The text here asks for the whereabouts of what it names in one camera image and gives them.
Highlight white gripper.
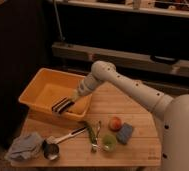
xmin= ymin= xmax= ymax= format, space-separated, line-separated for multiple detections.
xmin=71 ymin=75 xmax=98 ymax=102

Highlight yellow plastic bin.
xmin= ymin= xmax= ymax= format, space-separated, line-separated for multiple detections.
xmin=19 ymin=68 xmax=92 ymax=121

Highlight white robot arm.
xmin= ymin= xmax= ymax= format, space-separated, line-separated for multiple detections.
xmin=74 ymin=61 xmax=189 ymax=171

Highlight small green cup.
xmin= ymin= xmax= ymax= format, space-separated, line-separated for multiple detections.
xmin=102 ymin=134 xmax=117 ymax=152

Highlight metal measuring cup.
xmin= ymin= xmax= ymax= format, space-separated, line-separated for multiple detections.
xmin=42 ymin=140 xmax=59 ymax=161

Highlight green cucumber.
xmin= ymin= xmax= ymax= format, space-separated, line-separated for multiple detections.
xmin=84 ymin=122 xmax=97 ymax=144

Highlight red peach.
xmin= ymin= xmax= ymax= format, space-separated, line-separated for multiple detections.
xmin=108 ymin=117 xmax=122 ymax=131

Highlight silver fork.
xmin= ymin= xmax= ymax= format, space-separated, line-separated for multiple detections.
xmin=91 ymin=121 xmax=102 ymax=153

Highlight grey lower shelf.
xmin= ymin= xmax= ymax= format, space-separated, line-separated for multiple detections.
xmin=52 ymin=42 xmax=189 ymax=77

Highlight blue sponge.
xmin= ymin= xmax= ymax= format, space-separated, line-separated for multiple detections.
xmin=116 ymin=123 xmax=133 ymax=145

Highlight grey crumpled cloth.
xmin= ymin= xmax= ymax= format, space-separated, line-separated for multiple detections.
xmin=5 ymin=132 xmax=43 ymax=162

